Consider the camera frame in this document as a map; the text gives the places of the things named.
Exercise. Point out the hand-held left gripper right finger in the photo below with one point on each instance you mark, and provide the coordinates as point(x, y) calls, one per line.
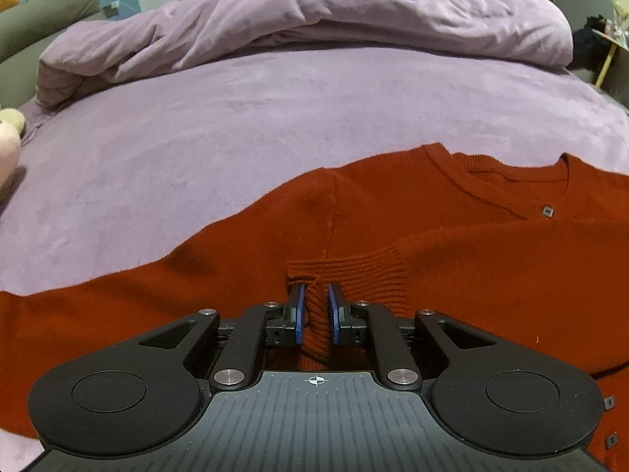
point(335, 320)

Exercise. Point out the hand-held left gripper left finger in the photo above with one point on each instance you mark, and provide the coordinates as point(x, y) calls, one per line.
point(299, 320)

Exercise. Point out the red knit sweater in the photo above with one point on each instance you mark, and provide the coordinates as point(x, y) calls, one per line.
point(442, 236)

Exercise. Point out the purple duvet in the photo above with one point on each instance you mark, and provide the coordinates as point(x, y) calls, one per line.
point(304, 24)

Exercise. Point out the pink and yellow plush toy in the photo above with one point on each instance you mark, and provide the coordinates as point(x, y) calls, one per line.
point(7, 152)

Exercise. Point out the black cloth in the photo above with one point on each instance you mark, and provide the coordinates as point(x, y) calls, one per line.
point(587, 42)

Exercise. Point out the wooden stool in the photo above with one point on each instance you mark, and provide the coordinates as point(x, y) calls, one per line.
point(608, 59)

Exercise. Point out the grey padded headboard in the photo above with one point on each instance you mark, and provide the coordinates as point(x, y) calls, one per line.
point(39, 24)

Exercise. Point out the cream paper bag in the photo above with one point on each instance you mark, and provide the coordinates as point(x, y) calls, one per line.
point(618, 10)

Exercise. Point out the orange plush toy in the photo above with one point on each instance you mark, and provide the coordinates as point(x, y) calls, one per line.
point(9, 0)

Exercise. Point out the wall socket with plug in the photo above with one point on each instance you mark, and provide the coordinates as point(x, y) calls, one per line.
point(111, 9)

